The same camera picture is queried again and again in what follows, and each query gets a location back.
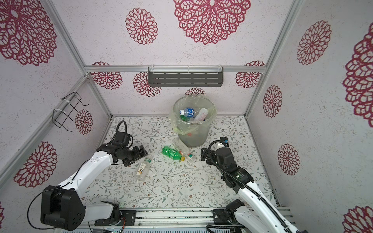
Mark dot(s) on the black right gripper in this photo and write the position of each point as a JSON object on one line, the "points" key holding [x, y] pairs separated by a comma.
{"points": [[212, 154]]}

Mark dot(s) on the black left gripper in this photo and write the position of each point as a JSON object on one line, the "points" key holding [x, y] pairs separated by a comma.
{"points": [[137, 156]]}

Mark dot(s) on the clear bottle white yellow label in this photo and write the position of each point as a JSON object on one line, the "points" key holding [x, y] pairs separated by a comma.
{"points": [[144, 168]]}

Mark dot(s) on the green bottle yellow cap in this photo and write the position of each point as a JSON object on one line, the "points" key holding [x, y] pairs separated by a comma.
{"points": [[172, 153], [185, 118]]}

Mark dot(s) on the clear bottle green red label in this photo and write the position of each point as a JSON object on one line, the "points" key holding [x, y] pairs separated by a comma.
{"points": [[184, 149]]}

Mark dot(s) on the crushed Pocari bottle blue label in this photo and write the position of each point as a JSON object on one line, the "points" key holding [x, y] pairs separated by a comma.
{"points": [[187, 112]]}

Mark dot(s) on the clear bottle red cap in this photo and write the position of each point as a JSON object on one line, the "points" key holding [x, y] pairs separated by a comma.
{"points": [[203, 113]]}

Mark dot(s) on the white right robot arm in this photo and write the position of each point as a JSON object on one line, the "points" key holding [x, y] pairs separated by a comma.
{"points": [[255, 200]]}

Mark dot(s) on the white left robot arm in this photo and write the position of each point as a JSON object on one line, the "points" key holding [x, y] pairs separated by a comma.
{"points": [[61, 205]]}

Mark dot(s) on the green plastic bin liner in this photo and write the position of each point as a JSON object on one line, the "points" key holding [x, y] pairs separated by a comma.
{"points": [[192, 127]]}

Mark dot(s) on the silver mesh waste bin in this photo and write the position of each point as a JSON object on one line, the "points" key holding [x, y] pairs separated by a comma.
{"points": [[195, 140]]}

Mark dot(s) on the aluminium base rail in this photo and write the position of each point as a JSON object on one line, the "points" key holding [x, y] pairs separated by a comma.
{"points": [[194, 217]]}

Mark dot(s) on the dark grey wall shelf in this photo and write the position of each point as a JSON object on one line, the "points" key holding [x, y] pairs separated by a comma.
{"points": [[186, 77]]}

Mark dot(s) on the black wire wall rack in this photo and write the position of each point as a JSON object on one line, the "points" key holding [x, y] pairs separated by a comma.
{"points": [[61, 115]]}

